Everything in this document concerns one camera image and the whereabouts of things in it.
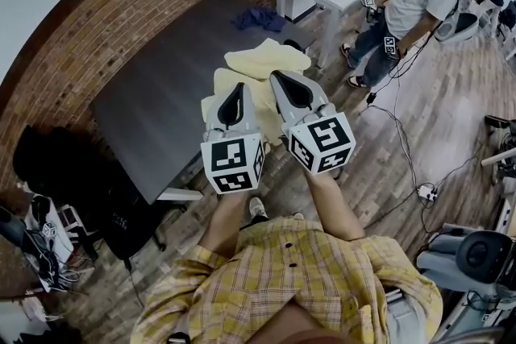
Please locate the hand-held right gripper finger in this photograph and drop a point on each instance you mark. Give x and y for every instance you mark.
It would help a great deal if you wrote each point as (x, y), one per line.
(284, 104)
(320, 98)

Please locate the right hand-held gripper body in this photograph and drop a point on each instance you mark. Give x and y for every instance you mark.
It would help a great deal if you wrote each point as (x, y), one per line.
(322, 141)

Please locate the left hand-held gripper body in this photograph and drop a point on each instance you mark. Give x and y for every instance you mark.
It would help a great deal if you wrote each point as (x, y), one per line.
(230, 161)

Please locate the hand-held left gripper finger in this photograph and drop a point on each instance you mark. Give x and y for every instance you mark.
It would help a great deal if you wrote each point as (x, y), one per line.
(250, 117)
(213, 117)

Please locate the yellow clothes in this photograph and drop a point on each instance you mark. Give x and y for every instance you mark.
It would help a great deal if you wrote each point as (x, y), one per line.
(266, 58)

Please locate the person's right forearm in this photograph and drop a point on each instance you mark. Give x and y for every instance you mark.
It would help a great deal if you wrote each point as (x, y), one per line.
(334, 209)

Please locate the person's left forearm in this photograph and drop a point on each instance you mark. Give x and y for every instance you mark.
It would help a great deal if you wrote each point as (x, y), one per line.
(225, 221)

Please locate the black power adapter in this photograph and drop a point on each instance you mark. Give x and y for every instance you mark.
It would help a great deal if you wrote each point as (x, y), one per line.
(371, 98)

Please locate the person's left shoe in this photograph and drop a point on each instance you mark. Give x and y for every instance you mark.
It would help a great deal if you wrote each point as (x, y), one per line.
(258, 209)

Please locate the person's shoe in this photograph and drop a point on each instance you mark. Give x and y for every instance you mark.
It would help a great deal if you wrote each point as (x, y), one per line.
(297, 216)
(258, 209)

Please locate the dark grey table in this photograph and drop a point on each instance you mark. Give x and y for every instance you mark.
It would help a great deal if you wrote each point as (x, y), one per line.
(161, 92)

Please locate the person's right shoe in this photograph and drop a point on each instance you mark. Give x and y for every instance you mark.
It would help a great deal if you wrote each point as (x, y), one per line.
(297, 216)

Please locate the white power strip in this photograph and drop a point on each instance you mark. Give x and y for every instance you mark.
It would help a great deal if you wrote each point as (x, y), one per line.
(428, 192)

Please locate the yellow plaid shirt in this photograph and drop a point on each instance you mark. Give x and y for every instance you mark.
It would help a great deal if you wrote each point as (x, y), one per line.
(274, 278)

